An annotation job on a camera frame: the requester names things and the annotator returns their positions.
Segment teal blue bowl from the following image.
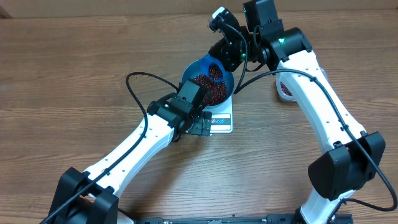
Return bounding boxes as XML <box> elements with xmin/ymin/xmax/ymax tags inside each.
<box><xmin>182</xmin><ymin>60</ymin><xmax>234</xmax><ymax>100</ymax></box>

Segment white kitchen scale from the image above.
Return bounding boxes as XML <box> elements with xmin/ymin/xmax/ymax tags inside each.
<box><xmin>204</xmin><ymin>96</ymin><xmax>233</xmax><ymax>135</ymax></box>

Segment blue plastic measuring scoop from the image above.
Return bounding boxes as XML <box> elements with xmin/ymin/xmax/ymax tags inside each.
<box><xmin>199</xmin><ymin>54</ymin><xmax>226</xmax><ymax>83</ymax></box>

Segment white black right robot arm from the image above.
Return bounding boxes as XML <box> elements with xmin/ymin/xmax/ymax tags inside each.
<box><xmin>209</xmin><ymin>1</ymin><xmax>386</xmax><ymax>223</ymax></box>

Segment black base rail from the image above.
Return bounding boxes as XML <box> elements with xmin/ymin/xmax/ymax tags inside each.
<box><xmin>136</xmin><ymin>213</ymin><xmax>354</xmax><ymax>224</ymax></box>

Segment red adzuki beans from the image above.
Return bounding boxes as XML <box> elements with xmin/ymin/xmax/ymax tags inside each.
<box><xmin>280</xmin><ymin>82</ymin><xmax>292</xmax><ymax>96</ymax></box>

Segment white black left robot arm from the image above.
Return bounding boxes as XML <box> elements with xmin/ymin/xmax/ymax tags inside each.
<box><xmin>43</xmin><ymin>101</ymin><xmax>212</xmax><ymax>224</ymax></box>

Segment clear plastic bean container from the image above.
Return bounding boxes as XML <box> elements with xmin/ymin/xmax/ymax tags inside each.
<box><xmin>275</xmin><ymin>68</ymin><xmax>329</xmax><ymax>107</ymax></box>

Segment cardboard backdrop panel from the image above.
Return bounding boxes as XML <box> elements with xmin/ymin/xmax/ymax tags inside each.
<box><xmin>1</xmin><ymin>0</ymin><xmax>397</xmax><ymax>18</ymax></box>

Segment red beans in bowl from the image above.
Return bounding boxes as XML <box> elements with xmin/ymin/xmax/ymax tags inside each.
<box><xmin>193</xmin><ymin>73</ymin><xmax>228</xmax><ymax>106</ymax></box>

